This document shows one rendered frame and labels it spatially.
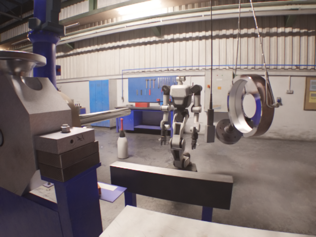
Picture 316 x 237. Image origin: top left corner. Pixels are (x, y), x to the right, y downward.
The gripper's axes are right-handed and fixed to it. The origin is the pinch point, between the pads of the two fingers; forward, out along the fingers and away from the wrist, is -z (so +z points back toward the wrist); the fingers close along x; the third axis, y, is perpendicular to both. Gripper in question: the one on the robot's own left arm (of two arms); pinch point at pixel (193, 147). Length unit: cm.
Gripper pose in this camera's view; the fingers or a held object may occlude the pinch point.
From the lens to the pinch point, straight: 235.2
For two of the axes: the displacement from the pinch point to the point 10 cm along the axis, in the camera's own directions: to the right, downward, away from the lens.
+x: -4.5, -0.8, -8.9
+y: 8.9, 0.6, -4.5
